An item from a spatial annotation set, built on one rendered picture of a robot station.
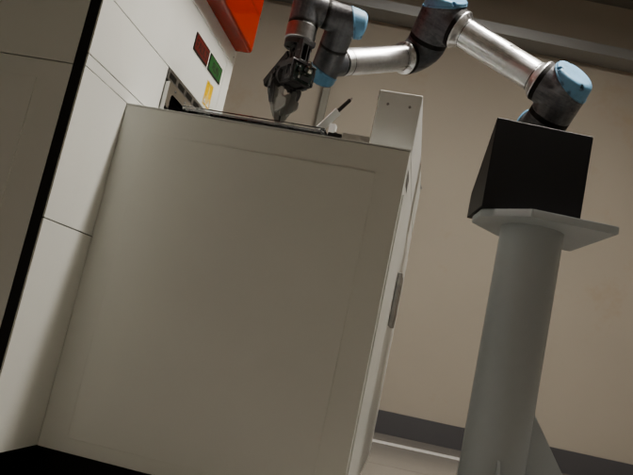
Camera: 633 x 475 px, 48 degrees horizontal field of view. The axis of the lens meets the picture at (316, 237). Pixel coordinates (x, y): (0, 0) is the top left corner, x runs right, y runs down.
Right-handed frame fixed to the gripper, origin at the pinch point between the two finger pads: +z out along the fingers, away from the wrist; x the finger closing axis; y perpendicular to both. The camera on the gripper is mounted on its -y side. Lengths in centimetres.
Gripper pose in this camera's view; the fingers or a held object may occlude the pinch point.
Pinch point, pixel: (277, 120)
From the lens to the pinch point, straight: 178.9
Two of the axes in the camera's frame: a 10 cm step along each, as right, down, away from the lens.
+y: 5.8, 0.0, -8.2
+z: -2.1, 9.7, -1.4
